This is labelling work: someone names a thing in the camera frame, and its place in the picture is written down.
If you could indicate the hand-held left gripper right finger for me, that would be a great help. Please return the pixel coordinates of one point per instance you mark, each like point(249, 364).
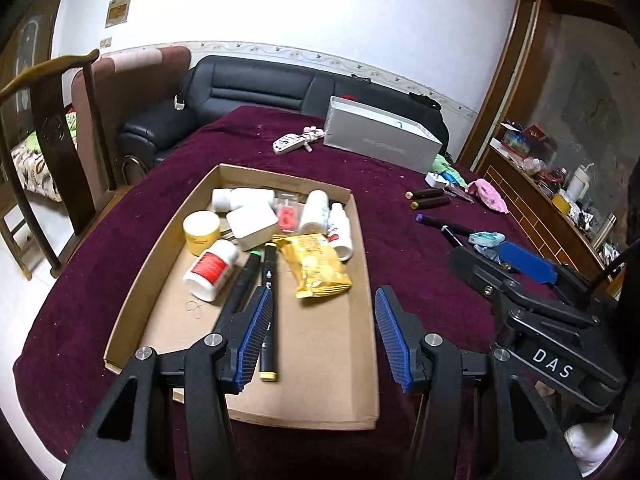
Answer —
point(392, 340)

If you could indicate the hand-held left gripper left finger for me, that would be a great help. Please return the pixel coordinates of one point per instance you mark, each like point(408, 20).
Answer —
point(255, 340)

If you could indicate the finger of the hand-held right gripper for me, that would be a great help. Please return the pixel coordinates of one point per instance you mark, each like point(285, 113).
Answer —
point(530, 262)
point(470, 267)

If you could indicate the black marker green cap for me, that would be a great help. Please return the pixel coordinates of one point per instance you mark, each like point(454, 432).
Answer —
point(242, 285)

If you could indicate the shallow cardboard box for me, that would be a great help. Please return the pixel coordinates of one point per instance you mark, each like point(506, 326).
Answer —
point(310, 360)

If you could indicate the black marker yellow cap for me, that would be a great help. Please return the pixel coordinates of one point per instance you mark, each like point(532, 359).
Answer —
point(269, 280)

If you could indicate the white bottle red label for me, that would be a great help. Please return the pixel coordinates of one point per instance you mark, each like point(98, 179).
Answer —
point(210, 270)

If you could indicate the yellow snack packet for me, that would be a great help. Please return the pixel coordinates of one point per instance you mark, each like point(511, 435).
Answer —
point(315, 265)

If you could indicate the white square box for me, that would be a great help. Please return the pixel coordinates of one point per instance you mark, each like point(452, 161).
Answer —
point(250, 222)

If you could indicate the yellow jar white lid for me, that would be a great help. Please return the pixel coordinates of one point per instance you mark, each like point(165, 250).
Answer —
point(201, 232)

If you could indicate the person's right hand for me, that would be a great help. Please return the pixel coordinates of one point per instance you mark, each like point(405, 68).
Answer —
point(590, 447)

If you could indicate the teal foil packet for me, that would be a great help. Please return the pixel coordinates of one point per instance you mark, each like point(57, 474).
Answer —
point(487, 239)

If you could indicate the black glossy pen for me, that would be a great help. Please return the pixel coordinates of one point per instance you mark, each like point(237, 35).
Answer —
point(459, 235)

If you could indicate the black marker purple cap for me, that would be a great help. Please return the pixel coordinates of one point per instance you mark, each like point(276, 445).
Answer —
point(432, 220)

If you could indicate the wooden cabinet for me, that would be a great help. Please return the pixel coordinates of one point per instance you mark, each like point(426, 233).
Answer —
point(525, 195)

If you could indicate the pink cloth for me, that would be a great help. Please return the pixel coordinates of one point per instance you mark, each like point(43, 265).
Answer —
point(487, 195)

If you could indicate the maroon tablecloth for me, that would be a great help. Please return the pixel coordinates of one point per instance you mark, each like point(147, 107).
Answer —
point(400, 240)

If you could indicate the clear plastic packet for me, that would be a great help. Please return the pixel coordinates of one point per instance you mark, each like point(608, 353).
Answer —
point(460, 192)

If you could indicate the thin rubber band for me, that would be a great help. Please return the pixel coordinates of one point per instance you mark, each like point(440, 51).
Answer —
point(185, 308)

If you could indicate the steel vacuum flask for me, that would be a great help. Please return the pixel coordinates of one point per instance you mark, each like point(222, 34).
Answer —
point(602, 230)

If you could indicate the black marker cream cap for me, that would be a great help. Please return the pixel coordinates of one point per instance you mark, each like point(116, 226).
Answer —
point(425, 193)

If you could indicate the white plastic jug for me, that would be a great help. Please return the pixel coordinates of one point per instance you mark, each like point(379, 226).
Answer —
point(577, 183)

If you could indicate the white plug adapter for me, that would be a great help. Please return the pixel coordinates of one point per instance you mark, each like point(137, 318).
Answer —
point(434, 180)

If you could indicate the green white small packet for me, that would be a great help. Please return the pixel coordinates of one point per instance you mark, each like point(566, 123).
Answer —
point(445, 165)

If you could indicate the slim white bottle red print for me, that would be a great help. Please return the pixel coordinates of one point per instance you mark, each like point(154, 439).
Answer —
point(341, 232)

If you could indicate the cabinet shelf clutter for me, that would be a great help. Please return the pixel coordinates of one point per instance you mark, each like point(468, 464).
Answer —
point(520, 140)

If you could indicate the pink red blister packet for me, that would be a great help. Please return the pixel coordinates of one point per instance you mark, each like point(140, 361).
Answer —
point(286, 215)

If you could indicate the plain white bottle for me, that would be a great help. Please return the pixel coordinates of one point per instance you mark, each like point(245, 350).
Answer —
point(252, 198)
point(220, 199)

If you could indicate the tall white bottle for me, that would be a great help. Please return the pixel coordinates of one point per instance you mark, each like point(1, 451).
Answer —
point(315, 210)

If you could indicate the grey rectangular box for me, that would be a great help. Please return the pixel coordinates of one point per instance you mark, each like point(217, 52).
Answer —
point(382, 140)

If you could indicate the black bag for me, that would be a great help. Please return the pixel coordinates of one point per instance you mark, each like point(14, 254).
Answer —
point(425, 100)

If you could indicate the white remote key fob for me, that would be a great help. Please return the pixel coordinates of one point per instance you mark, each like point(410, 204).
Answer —
point(287, 144)

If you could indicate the black leather sofa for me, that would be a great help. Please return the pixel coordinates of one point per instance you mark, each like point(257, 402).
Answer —
point(260, 82)

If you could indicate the floral green blanket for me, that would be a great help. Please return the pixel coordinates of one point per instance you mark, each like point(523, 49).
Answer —
point(35, 165)

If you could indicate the brown pink armchair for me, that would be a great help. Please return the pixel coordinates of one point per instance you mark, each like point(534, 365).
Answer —
point(130, 85)

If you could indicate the dark wooden chair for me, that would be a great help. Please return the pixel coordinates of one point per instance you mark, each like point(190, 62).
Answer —
point(55, 130)

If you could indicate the wooden glass-panel door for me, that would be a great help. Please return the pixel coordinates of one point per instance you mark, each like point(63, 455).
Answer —
point(30, 45)

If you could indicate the wall socket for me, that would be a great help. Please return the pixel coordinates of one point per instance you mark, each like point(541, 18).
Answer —
point(105, 43)

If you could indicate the small yellow wall plaque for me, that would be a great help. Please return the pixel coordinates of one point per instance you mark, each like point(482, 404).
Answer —
point(118, 11)

